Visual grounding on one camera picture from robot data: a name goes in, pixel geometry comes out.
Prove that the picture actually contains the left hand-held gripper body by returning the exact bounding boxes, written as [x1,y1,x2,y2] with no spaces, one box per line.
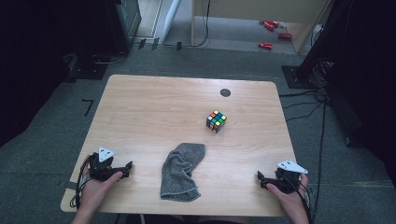
[88,146,126,183]

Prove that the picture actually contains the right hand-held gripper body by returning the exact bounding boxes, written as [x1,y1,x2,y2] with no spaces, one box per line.
[263,160,309,195]

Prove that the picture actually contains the grey cloth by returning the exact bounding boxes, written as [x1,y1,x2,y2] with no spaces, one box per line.
[160,142,207,203]

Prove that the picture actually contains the multicoloured puzzle cube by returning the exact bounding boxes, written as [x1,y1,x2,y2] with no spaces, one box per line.
[205,109,228,134]

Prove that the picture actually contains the person's right hand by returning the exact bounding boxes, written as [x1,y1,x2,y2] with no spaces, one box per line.
[265,173,310,217]

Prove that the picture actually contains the person's left hand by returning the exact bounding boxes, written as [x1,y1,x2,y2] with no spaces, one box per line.
[78,165,124,215]

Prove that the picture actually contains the grey tape piece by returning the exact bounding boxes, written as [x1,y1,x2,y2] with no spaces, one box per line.
[57,179,78,191]

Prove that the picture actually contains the black stand base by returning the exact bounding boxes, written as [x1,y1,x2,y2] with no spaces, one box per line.
[65,51,109,82]
[281,64,316,91]

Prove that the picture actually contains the dark curtain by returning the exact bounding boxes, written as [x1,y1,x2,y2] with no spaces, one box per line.
[0,0,110,147]
[323,0,396,188]

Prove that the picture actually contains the black cabinet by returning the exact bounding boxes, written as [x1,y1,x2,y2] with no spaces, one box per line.
[105,0,143,54]

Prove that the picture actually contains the white panel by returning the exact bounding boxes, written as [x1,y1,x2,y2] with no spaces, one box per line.
[161,0,183,44]

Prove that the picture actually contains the light wooden furniture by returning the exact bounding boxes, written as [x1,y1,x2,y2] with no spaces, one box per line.
[190,0,332,54]

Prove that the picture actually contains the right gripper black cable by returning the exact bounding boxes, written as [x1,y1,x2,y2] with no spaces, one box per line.
[281,174,314,224]

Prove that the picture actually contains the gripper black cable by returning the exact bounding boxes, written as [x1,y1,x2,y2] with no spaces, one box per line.
[281,174,314,224]
[69,154,94,210]

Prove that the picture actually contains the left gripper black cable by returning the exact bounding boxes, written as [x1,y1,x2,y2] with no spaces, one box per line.
[69,154,94,210]

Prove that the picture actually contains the long black floor cable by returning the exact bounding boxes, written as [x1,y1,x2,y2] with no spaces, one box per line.
[311,102,328,218]

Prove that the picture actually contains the black floor cables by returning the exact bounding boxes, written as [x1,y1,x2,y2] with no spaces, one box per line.
[277,86,329,123]

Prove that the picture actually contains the black hanging cable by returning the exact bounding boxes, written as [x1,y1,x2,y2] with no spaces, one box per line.
[180,0,212,49]

